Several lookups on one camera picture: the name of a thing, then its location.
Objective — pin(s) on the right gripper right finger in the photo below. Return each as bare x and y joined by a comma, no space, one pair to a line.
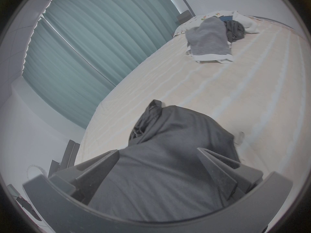
218,178

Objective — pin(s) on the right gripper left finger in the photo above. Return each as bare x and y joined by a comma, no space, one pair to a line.
97,176

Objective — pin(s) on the black T-shirt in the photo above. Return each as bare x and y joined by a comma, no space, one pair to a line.
165,173

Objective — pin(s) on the bed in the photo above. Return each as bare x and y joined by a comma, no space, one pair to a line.
255,93

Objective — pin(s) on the black chest of drawers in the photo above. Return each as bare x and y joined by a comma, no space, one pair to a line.
70,154

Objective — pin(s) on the blue-green curtain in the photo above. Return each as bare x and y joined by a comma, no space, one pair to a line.
109,28
63,81

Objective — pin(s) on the grey and white garment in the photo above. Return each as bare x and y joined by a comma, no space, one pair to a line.
209,40

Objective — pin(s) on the black shiny garment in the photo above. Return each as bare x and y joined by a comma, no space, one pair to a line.
234,31

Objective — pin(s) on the white printed pillow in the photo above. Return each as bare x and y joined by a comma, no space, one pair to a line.
192,23

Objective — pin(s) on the dark blue garment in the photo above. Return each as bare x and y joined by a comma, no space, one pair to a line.
226,19

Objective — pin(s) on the grey bedside table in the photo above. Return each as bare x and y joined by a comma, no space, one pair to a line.
184,17

